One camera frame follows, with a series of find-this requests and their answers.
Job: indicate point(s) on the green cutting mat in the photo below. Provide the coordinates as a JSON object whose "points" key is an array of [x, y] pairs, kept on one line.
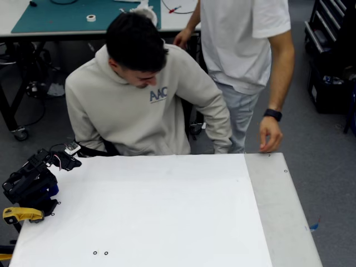
{"points": [[55, 16]]}

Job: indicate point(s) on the white paper sheet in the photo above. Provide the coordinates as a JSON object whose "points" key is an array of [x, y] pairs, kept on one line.
{"points": [[167, 208]]}

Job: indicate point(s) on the man in white t-shirt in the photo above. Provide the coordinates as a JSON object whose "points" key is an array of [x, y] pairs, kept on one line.
{"points": [[236, 41]]}

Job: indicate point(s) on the man in beige hoodie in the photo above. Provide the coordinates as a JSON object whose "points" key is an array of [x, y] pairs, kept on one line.
{"points": [[125, 116]]}

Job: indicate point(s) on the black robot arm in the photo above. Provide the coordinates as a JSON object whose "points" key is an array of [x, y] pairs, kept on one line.
{"points": [[30, 178]]}

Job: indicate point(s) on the black caster wheel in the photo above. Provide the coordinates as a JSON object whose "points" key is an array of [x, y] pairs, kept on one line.
{"points": [[196, 129], [20, 135]]}

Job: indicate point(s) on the black smartwatch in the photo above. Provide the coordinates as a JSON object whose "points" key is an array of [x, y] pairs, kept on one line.
{"points": [[272, 114]]}

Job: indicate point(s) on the white tape roll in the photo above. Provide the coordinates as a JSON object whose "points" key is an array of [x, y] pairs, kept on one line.
{"points": [[91, 20]]}

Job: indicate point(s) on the standing man right hand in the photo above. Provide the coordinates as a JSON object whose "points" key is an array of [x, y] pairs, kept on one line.
{"points": [[182, 36]]}

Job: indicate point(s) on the standing man left forearm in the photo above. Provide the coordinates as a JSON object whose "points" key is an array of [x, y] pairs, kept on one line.
{"points": [[281, 83]]}

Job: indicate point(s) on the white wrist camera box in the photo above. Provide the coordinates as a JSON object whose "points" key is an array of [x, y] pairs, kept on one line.
{"points": [[71, 148]]}

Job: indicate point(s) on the red pen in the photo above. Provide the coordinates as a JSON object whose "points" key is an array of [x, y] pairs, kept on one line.
{"points": [[173, 10]]}

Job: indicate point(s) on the standing man right forearm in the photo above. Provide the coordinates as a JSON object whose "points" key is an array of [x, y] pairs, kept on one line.
{"points": [[193, 16]]}

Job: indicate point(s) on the blue tape scrap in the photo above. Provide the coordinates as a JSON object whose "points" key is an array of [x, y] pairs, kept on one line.
{"points": [[314, 226]]}

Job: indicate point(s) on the black storage bin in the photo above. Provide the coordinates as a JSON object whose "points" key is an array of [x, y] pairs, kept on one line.
{"points": [[328, 97]]}

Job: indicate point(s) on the blue white packaging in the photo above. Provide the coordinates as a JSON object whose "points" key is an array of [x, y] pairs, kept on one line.
{"points": [[333, 80]]}

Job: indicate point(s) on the crumpled white plastic bag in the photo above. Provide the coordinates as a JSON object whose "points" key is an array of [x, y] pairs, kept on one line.
{"points": [[55, 89]]}

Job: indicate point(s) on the white workbench black frame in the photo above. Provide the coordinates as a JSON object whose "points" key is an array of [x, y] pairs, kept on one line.
{"points": [[8, 16]]}

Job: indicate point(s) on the small black device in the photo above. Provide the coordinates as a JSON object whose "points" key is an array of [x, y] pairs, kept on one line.
{"points": [[33, 3]]}

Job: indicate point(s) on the yellow bar clamp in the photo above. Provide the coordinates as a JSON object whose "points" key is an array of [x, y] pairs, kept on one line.
{"points": [[5, 256], [22, 212]]}

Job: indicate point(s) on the standing man left hand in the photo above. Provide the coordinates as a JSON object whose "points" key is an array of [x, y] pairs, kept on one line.
{"points": [[271, 136]]}

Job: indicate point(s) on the white paper towel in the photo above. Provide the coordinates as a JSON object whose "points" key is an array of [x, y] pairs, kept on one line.
{"points": [[146, 11]]}

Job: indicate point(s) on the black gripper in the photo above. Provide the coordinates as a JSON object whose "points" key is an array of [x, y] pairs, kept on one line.
{"points": [[70, 164]]}

